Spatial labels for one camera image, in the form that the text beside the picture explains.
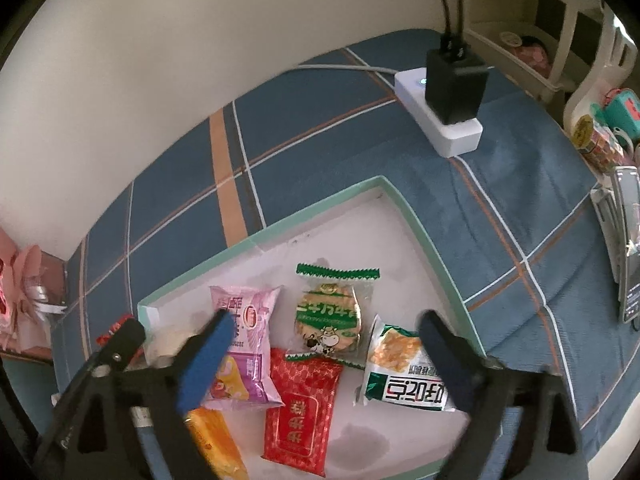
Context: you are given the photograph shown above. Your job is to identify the black charger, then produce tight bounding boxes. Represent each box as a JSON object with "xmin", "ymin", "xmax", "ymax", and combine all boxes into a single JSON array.
[{"xmin": 425, "ymin": 35, "xmax": 490, "ymax": 126}]

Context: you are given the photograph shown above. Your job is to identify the red patterned snack packet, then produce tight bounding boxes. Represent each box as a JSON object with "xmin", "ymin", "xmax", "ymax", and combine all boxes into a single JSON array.
[{"xmin": 262, "ymin": 347, "xmax": 345, "ymax": 478}]

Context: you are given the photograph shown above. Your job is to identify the white power cable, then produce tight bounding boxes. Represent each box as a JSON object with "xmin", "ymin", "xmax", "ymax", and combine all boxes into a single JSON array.
[{"xmin": 295, "ymin": 49, "xmax": 398, "ymax": 86}]

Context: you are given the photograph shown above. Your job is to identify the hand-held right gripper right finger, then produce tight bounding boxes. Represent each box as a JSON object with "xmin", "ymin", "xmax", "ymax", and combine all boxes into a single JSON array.
[{"xmin": 417, "ymin": 309, "xmax": 591, "ymax": 480}]

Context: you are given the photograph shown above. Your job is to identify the smartphone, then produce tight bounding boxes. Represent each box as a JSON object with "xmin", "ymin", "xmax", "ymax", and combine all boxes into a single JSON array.
[{"xmin": 612, "ymin": 167, "xmax": 640, "ymax": 323}]

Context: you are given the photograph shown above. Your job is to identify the white power strip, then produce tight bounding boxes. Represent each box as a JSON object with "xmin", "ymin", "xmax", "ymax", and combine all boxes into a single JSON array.
[{"xmin": 394, "ymin": 69, "xmax": 484, "ymax": 158}]

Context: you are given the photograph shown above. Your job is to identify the colourful candy jar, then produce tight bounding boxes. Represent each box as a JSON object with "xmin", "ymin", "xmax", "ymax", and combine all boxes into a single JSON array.
[{"xmin": 570, "ymin": 115, "xmax": 633, "ymax": 173}]

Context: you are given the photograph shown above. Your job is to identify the green cookie packet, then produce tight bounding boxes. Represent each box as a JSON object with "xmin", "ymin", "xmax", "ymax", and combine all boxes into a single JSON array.
[{"xmin": 287, "ymin": 262, "xmax": 381, "ymax": 371}]

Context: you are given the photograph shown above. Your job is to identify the white phone holder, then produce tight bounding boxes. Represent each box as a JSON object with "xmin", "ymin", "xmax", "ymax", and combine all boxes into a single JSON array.
[{"xmin": 590, "ymin": 187, "xmax": 626, "ymax": 281}]

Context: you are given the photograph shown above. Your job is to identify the white shelf rack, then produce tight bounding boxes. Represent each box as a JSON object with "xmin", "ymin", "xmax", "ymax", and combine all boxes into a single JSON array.
[{"xmin": 467, "ymin": 0, "xmax": 640, "ymax": 131}]

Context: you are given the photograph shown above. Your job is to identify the blue plaid tablecloth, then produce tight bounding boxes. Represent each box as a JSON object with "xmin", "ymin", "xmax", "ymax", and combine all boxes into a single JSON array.
[{"xmin": 50, "ymin": 27, "xmax": 640, "ymax": 480}]

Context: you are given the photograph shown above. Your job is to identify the light green box tray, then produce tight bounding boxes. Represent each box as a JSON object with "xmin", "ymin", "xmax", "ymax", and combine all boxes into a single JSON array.
[{"xmin": 137, "ymin": 175, "xmax": 483, "ymax": 480}]

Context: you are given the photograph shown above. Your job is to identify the white and green snack packet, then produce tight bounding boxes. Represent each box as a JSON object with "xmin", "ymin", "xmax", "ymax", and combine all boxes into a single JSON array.
[{"xmin": 354, "ymin": 314, "xmax": 457, "ymax": 413}]

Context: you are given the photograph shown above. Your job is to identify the pink round box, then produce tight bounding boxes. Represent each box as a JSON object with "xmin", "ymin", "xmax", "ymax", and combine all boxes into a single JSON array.
[{"xmin": 515, "ymin": 35, "xmax": 553, "ymax": 78}]

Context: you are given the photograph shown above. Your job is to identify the pink and purple snack packet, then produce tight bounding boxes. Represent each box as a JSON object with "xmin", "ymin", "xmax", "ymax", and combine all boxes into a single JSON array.
[{"xmin": 200, "ymin": 285, "xmax": 286, "ymax": 411}]

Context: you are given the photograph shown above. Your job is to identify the pink rose bouquet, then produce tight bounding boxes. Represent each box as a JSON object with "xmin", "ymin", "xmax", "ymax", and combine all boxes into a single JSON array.
[{"xmin": 0, "ymin": 225, "xmax": 68, "ymax": 361}]

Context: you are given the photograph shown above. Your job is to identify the black cable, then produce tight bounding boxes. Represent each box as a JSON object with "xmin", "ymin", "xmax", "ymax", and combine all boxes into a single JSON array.
[
  {"xmin": 419, "ymin": 0, "xmax": 453, "ymax": 43},
  {"xmin": 450, "ymin": 0, "xmax": 468, "ymax": 46}
]

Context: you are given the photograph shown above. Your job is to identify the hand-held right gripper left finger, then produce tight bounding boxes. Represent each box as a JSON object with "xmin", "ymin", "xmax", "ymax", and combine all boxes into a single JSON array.
[{"xmin": 32, "ymin": 309, "xmax": 240, "ymax": 480}]

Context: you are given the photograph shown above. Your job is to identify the yellow cake packet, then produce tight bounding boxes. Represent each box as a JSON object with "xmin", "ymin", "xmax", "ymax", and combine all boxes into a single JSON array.
[{"xmin": 184, "ymin": 407, "xmax": 250, "ymax": 480}]

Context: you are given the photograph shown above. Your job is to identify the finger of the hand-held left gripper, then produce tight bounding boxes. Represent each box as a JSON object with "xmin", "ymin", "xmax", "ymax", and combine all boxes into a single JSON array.
[{"xmin": 102, "ymin": 316, "xmax": 147, "ymax": 368}]

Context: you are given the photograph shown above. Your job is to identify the teal toy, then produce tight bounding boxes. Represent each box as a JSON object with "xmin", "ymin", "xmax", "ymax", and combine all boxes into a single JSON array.
[{"xmin": 602, "ymin": 87, "xmax": 640, "ymax": 136}]

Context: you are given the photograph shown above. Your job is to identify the bright red snack packet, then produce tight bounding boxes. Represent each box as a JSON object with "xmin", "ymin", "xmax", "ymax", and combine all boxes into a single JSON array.
[{"xmin": 95, "ymin": 313, "xmax": 135, "ymax": 346}]

